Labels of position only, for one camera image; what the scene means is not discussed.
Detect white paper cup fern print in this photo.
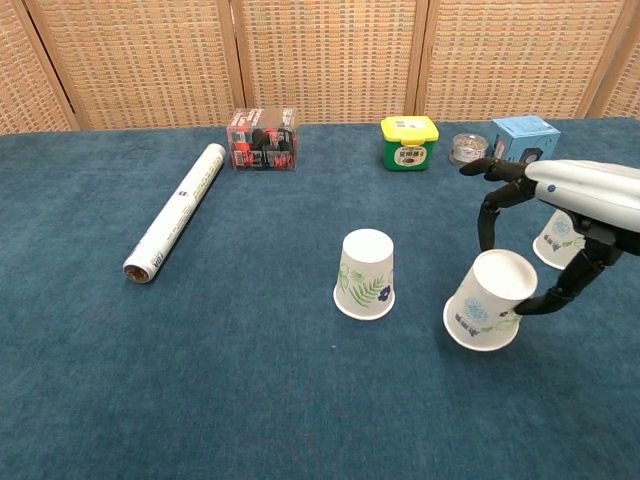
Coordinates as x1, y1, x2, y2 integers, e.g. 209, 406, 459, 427
332, 228, 397, 322

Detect clear box red black items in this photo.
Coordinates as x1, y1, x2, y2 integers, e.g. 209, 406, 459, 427
226, 105, 301, 173

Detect green tub yellow lid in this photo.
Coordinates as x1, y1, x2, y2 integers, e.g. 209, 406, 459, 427
379, 115, 441, 173

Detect white plastic wrap roll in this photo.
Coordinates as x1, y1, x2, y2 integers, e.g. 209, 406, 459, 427
122, 142, 228, 284

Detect white paper cup blue flower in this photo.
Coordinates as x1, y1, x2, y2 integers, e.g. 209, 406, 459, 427
442, 249, 539, 353
532, 208, 588, 272

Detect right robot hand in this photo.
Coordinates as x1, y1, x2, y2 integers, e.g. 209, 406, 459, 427
459, 158, 640, 318

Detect light blue cardboard box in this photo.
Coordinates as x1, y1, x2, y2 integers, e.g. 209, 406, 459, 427
486, 114, 562, 166

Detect woven rattan screen panel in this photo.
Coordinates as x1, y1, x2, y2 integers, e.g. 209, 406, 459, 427
21, 0, 247, 133
228, 0, 430, 127
413, 0, 640, 123
0, 0, 82, 136
583, 0, 640, 120

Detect clear round plastic container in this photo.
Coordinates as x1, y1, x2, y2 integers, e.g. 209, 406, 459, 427
448, 132, 489, 168

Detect dark blue felt table mat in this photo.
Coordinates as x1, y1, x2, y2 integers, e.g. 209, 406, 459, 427
0, 116, 640, 480

